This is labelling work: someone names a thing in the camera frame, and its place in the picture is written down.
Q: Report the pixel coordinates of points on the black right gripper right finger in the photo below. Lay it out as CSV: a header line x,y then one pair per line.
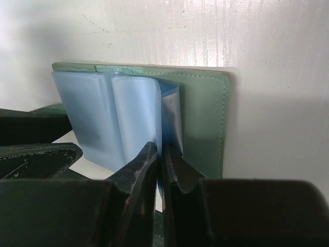
x,y
199,211

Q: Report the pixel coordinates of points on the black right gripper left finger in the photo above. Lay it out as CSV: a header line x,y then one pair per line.
x,y
75,211

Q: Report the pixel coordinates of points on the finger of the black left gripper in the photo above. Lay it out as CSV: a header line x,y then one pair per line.
x,y
39,126
38,161

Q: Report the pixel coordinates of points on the green leather card holder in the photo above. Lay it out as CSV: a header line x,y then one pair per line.
x,y
114,110

